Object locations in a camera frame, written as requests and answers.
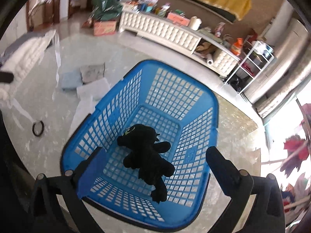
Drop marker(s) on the blue plastic laundry basket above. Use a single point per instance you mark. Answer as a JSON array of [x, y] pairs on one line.
[[154, 112]]

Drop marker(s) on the large white folded cloth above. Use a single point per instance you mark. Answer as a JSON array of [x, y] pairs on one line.
[[85, 107]]

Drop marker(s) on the orange detergent bottle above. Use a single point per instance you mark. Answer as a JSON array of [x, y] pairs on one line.
[[236, 47]]

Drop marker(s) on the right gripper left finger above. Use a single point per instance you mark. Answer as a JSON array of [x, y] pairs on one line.
[[88, 170]]

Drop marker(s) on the orange cardboard box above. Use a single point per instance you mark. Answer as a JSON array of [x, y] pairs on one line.
[[104, 28]]

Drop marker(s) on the light blue folded cloth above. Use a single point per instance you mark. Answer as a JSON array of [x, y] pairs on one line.
[[71, 80]]

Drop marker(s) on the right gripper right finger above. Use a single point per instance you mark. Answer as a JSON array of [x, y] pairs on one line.
[[226, 174]]

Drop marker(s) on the white metal shelf rack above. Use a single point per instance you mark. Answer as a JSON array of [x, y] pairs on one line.
[[256, 56]]

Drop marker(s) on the pink flat box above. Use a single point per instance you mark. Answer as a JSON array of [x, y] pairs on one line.
[[178, 19]]

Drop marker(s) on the white paper towel roll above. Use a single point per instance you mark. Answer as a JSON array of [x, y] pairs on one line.
[[209, 59]]

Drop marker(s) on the white quilted cloth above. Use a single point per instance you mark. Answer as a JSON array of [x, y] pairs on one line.
[[21, 61]]

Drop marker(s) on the small white folded cloth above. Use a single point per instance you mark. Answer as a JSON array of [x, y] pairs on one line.
[[96, 90]]

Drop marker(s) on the grey rough cloth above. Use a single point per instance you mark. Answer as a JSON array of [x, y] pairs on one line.
[[92, 73]]

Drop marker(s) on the cream tufted TV cabinet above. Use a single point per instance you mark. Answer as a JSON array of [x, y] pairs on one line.
[[181, 39]]

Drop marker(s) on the cream cylinder candle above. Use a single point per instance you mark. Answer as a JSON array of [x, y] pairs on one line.
[[195, 23]]

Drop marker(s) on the silver standing air conditioner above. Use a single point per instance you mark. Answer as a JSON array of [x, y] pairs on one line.
[[286, 51]]

